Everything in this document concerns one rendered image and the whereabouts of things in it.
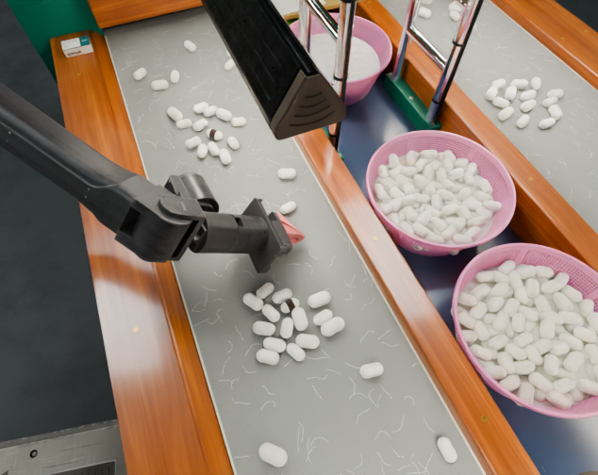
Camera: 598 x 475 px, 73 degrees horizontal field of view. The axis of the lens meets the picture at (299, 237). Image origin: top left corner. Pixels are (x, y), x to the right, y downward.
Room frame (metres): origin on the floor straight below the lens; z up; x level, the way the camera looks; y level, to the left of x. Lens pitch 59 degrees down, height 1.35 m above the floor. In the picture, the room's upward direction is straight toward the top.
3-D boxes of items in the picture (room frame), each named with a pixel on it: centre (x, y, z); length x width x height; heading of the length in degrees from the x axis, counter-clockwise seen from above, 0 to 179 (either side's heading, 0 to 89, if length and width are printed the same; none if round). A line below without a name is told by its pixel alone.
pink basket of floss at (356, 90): (0.86, -0.08, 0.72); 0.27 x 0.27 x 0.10
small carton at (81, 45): (0.85, 0.51, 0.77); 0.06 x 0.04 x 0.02; 113
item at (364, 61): (0.86, -0.08, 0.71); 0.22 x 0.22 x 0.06
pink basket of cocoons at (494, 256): (0.20, -0.37, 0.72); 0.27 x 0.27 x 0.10
